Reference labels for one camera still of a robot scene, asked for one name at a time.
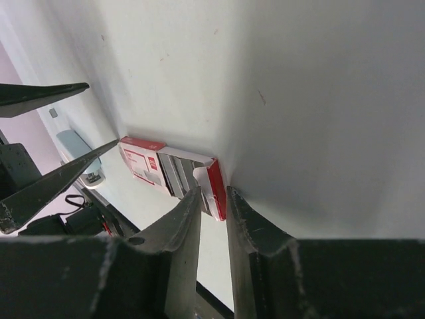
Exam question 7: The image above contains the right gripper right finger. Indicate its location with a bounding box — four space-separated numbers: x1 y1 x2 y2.
226 187 299 318

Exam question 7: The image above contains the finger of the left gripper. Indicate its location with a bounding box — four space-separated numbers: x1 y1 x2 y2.
0 82 90 118
1 140 118 235

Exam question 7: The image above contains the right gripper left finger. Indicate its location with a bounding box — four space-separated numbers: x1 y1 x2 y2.
109 187 201 318

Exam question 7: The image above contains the small staple strip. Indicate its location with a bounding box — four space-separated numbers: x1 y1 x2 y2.
49 108 58 118

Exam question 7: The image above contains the staple box with tray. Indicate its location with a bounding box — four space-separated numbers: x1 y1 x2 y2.
119 136 226 221

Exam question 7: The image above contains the blue white stapler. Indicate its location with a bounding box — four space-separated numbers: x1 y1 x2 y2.
56 129 105 189

